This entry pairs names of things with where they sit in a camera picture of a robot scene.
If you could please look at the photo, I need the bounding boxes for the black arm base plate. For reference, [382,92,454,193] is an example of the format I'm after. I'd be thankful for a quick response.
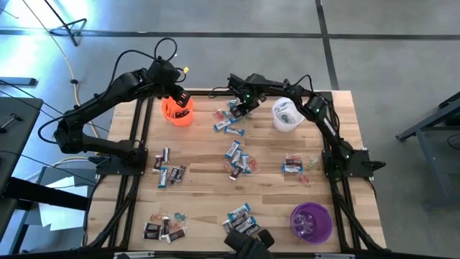
[88,147,149,177]
[322,147,386,179]

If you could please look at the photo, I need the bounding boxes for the orange plastic bucket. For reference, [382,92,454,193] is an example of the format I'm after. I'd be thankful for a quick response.
[160,95,196,127]

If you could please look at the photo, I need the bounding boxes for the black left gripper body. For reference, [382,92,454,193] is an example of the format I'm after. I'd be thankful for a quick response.
[146,59,188,100]

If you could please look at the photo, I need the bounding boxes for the grey metal bar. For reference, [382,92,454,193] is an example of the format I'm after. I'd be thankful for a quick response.
[0,76,38,86]

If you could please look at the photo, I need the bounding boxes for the black table beam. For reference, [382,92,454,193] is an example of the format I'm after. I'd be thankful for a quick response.
[0,176,91,212]

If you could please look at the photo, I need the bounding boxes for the white papers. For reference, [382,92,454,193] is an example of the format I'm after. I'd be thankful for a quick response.
[37,175,89,231]

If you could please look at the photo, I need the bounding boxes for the yellow cable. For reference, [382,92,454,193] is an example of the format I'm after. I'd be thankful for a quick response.
[21,0,100,170]

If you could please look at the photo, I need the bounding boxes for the black aluminium table frame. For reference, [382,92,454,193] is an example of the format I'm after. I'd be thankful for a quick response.
[83,88,388,259]

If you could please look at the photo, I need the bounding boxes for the purple plastic bowl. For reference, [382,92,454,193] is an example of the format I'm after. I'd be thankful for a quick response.
[290,201,334,245]

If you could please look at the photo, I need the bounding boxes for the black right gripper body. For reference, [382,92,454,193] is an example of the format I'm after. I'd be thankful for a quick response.
[228,73,269,107]

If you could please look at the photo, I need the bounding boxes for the black tool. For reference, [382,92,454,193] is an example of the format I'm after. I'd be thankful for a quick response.
[0,113,23,133]

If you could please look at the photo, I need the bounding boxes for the black side table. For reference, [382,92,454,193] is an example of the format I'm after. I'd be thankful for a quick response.
[0,96,44,195]

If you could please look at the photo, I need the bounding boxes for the silver bracket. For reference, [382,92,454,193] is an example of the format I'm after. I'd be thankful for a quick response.
[315,253,355,259]
[114,251,155,259]

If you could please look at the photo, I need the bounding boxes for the white jack-o-lantern bucket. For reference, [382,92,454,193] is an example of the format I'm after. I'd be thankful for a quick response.
[271,96,305,133]

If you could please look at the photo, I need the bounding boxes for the clear wrapped candy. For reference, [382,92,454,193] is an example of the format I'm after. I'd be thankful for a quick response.
[293,212,317,238]

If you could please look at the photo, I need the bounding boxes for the black tripod stand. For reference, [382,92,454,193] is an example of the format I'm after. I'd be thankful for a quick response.
[42,0,88,47]

